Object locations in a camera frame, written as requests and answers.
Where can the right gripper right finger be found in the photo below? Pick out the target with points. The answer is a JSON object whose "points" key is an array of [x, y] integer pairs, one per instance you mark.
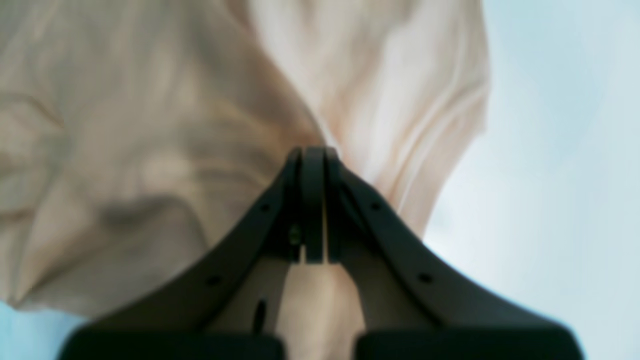
{"points": [[414, 305]]}

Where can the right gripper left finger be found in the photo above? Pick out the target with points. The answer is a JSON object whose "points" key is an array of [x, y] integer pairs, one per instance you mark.
{"points": [[226, 306]]}

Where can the peach pink T-shirt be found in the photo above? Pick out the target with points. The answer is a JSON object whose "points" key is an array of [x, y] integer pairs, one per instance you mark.
{"points": [[136, 133]]}

